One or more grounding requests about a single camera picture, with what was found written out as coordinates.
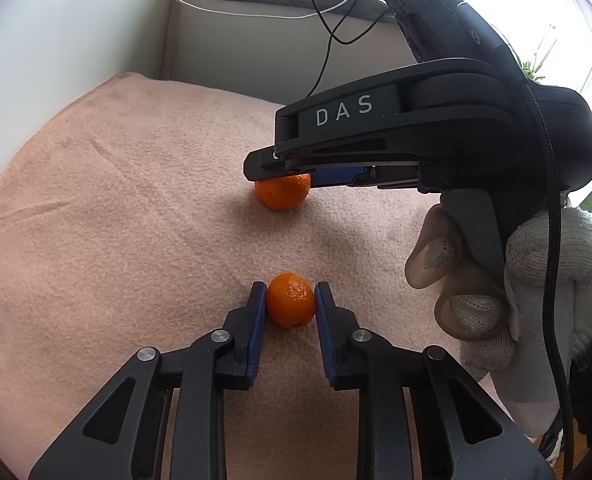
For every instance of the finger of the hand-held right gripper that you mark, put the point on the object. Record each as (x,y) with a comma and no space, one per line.
(336,167)

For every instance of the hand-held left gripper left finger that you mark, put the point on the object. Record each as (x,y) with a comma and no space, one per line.
(257,335)

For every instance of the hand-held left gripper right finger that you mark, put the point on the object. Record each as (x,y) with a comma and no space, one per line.
(324,340)

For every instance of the small mandarin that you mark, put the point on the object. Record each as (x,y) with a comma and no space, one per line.
(291,301)
(282,194)

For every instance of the person's right hand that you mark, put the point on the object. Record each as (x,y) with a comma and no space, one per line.
(531,280)

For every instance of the green potted plant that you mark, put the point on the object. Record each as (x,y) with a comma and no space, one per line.
(538,62)

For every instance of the pink towel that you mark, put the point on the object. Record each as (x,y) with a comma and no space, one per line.
(125,210)

